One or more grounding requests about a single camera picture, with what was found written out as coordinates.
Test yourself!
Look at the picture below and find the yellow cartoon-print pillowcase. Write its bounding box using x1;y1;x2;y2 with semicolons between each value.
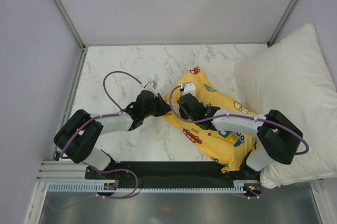
164;66;256;173

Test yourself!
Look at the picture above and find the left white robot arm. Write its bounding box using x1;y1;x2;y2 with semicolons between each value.
54;90;171;179

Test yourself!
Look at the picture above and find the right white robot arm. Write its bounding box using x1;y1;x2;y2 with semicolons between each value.
177;93;309;179

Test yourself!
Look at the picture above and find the large white pillow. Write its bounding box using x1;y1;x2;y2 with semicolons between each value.
235;24;336;189

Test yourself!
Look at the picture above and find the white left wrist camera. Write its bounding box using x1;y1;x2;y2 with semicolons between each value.
144;80;157;96

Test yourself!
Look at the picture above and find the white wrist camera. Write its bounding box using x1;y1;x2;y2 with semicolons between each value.
179;82;196;96
144;80;157;96

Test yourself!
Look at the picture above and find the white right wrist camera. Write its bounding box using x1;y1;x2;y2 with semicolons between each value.
179;82;196;96

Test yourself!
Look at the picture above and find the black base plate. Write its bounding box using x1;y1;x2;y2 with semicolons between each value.
85;161;260;188

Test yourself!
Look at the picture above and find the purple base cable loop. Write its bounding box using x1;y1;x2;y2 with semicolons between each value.
89;165;140;199

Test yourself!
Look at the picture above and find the white slotted cable duct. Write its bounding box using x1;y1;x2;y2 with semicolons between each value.
47;180;262;194

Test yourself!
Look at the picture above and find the left aluminium frame post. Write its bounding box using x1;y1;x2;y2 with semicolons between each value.
36;0;87;51

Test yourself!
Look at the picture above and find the aluminium frame post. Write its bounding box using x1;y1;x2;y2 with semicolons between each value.
36;0;87;51
266;0;299;47

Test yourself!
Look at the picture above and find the right aluminium frame post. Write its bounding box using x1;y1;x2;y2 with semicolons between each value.
266;0;299;47

